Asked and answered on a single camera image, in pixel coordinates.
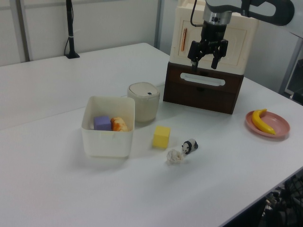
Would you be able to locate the black camera stand pole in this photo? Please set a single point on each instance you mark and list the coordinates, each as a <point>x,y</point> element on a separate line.
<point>70,35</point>

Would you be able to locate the yellow block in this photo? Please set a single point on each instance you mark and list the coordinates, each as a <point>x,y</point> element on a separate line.
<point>161,138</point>

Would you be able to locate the purple block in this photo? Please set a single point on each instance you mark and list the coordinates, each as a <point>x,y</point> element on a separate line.
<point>101,123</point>

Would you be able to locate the dark brown wooden drawer cabinet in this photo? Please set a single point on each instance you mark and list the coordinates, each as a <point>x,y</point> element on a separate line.
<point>203,97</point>

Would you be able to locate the small cream trash can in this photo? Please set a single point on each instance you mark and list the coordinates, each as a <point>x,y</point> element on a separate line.
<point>145,110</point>

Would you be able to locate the yellow toy banana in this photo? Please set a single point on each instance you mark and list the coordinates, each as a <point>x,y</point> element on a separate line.
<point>258,120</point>

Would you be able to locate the cream trash can lid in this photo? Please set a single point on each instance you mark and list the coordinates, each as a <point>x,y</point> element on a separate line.
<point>142,89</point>

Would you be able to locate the white plastic bin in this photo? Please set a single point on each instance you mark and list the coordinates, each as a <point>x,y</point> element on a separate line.
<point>106,144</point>

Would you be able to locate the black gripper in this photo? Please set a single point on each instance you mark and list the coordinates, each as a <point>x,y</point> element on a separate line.
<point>214,34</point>

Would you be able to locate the crumpled white paper ball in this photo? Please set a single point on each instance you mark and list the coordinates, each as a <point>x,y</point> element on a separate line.
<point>174,156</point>

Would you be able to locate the pink plate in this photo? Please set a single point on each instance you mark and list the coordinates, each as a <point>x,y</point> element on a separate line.
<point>280,125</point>

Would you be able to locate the panda toy figure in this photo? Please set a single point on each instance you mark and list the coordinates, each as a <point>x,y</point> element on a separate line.
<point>190,145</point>

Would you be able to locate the cream plastic storage box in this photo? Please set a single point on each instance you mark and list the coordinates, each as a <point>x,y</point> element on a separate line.
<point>236,54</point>

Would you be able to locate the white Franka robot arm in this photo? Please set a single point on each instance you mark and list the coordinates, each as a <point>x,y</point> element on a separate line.
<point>260,11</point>

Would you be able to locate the toy bread croissant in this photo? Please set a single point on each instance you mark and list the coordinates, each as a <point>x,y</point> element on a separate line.
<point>119,124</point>

